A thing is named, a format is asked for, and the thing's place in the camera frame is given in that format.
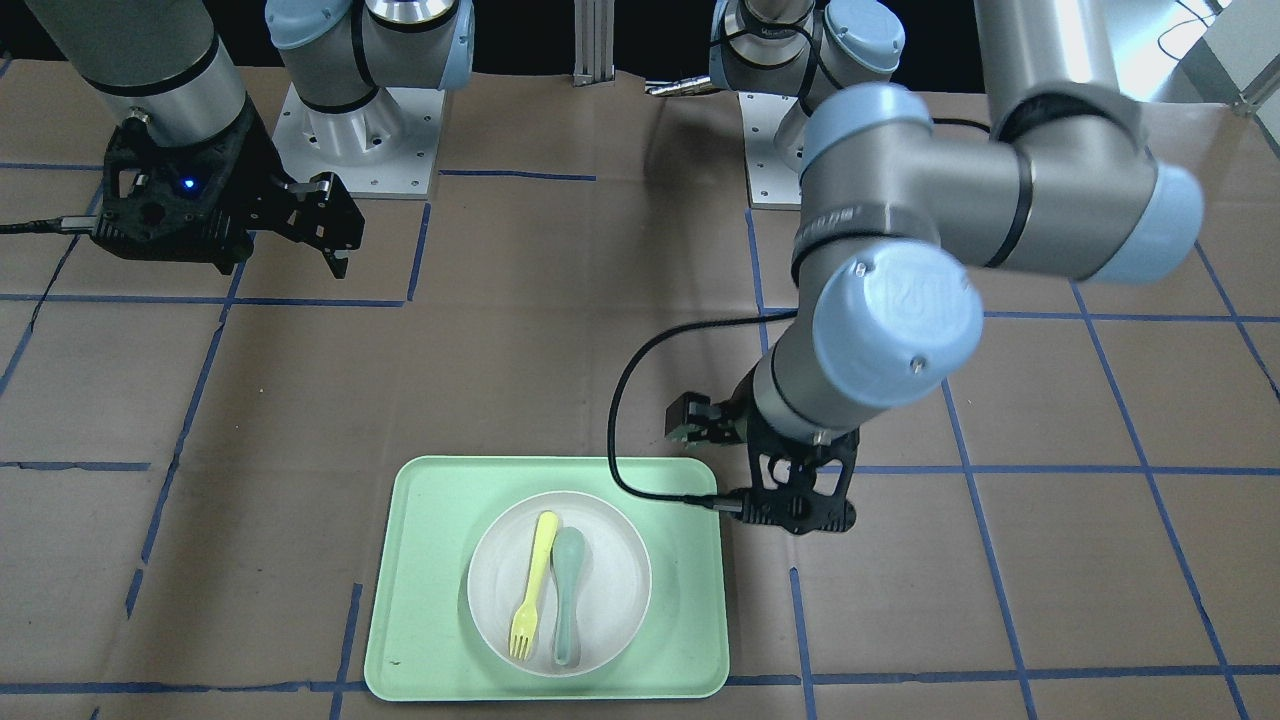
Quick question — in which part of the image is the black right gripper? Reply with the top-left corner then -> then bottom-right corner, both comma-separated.
225,96 -> 365,281

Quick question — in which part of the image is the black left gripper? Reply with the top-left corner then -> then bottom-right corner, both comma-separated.
701,366 -> 780,446

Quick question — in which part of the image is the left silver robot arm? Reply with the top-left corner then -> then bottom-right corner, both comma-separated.
695,1 -> 1204,446

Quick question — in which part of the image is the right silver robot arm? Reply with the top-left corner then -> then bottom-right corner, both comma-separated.
3,1 -> 475,279

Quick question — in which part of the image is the yellow plastic fork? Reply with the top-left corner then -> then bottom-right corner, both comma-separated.
508,511 -> 561,662

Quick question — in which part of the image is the green plastic spoon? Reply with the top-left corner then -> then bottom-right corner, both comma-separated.
550,527 -> 588,667

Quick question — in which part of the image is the light green tray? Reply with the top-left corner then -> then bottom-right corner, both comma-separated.
364,456 -> 730,702

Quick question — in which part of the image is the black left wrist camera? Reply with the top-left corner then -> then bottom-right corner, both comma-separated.
666,395 -> 861,537

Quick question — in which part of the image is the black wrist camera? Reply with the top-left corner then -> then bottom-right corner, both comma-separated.
666,395 -> 861,537
91,117 -> 253,275

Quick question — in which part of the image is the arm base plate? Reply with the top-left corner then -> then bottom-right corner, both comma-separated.
273,86 -> 449,201
739,92 -> 808,211

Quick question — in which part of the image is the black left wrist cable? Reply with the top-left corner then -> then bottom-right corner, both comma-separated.
607,313 -> 801,509

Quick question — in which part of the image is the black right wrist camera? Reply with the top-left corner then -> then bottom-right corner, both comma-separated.
91,117 -> 253,275

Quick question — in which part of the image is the aluminium frame post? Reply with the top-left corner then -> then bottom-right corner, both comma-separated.
572,0 -> 616,88

